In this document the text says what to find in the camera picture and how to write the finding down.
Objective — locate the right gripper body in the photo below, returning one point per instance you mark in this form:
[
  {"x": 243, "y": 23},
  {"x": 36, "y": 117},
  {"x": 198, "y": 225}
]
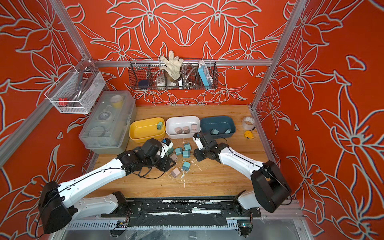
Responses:
[{"x": 201, "y": 154}]

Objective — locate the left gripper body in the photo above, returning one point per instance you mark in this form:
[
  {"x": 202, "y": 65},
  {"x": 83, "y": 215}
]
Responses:
[{"x": 163, "y": 164}]

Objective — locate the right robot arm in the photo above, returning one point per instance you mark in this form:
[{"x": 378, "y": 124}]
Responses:
[{"x": 270, "y": 188}]

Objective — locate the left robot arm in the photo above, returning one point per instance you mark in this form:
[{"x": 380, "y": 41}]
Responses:
[{"x": 62, "y": 203}]

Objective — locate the yellow storage box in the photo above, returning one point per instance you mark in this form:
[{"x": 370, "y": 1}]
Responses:
[{"x": 143, "y": 130}]

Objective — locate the dark blue storage box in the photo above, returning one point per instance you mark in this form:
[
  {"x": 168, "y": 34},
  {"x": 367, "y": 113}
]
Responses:
[{"x": 221, "y": 123}]

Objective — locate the white storage box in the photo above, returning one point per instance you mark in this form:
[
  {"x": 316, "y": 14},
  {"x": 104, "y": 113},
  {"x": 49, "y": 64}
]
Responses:
[{"x": 181, "y": 122}]

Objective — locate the light blue box in basket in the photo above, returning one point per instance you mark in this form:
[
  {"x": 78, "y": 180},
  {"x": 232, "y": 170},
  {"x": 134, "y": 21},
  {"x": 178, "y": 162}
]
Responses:
[{"x": 205, "y": 76}]

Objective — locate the yellow tape measure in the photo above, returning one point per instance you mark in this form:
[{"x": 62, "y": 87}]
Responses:
[{"x": 248, "y": 135}]

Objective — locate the clear tape roll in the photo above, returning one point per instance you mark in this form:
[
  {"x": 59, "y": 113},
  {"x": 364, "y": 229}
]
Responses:
[{"x": 249, "y": 123}]

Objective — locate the clear plastic lidded container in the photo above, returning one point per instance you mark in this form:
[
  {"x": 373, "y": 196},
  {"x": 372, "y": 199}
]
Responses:
[{"x": 107, "y": 129}]

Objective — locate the white power strip in basket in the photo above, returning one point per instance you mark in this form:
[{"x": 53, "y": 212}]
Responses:
[{"x": 160, "y": 81}]

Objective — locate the white rubber glove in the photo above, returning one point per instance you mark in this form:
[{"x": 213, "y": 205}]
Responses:
[{"x": 172, "y": 65}]

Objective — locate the red object in basket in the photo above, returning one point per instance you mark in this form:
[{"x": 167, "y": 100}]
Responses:
[{"x": 63, "y": 102}]

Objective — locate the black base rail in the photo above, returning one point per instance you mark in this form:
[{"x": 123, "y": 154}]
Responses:
[{"x": 199, "y": 212}]

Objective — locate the black wire basket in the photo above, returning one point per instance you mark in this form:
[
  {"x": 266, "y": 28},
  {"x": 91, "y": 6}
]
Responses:
[{"x": 143, "y": 73}]

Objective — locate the white wire basket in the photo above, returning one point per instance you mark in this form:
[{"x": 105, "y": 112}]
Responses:
[{"x": 81, "y": 87}]

